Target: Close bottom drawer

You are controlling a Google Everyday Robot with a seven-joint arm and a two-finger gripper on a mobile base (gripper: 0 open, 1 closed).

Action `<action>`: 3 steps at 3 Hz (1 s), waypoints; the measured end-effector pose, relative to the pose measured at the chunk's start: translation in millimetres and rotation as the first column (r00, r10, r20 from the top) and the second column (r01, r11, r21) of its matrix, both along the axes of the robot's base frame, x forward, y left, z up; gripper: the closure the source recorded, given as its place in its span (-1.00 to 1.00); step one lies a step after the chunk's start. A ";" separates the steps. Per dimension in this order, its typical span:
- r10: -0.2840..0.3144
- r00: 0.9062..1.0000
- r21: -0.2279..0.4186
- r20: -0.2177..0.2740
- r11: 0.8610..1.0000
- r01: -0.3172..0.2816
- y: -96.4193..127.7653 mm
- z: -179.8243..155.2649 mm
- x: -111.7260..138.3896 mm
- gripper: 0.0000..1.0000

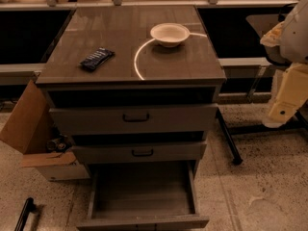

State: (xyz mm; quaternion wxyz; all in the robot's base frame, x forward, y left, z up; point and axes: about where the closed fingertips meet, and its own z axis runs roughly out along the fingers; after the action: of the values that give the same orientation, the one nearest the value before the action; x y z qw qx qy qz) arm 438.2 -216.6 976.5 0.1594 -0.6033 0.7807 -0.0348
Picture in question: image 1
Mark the cans inside cardboard box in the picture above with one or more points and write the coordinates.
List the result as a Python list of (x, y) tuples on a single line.
[(59, 144)]

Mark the grey drawer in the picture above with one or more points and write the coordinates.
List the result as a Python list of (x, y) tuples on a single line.
[(133, 153), (156, 196), (134, 120)]

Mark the open cardboard box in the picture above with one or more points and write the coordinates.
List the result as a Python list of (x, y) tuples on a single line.
[(28, 130)]

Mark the black bar on floor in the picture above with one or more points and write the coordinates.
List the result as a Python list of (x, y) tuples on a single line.
[(28, 208)]

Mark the grey drawer cabinet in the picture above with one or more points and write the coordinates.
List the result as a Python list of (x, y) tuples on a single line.
[(140, 73)]

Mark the grey bottom drawer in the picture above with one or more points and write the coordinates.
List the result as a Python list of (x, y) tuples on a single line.
[(156, 196)]

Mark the grey top drawer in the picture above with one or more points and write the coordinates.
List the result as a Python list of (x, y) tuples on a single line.
[(134, 120)]

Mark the white bowl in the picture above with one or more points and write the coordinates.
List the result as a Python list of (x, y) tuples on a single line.
[(170, 34)]

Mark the dark snack bar packet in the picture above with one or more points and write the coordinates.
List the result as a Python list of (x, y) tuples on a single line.
[(96, 59)]

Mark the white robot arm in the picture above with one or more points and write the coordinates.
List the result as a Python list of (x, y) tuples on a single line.
[(291, 36)]

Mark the grey middle drawer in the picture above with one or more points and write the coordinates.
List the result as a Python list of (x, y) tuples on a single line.
[(133, 153)]

